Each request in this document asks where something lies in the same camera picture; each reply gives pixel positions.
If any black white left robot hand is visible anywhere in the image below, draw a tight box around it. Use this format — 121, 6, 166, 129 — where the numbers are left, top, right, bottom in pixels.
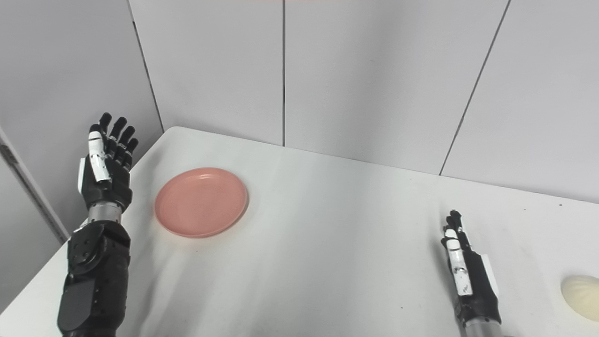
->
77, 112, 139, 213

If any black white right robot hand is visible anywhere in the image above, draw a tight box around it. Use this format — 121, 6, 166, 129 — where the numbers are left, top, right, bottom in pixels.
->
441, 210, 502, 326

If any pink round plate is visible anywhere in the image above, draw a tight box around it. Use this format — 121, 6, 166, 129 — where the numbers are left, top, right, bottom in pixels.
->
154, 168, 249, 239

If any white steamed bun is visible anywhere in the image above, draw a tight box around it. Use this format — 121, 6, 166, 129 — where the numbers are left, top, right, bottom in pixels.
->
561, 275, 599, 322

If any grey metal wall strip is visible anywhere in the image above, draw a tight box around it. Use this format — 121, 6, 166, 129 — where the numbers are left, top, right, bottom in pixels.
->
0, 125, 71, 244

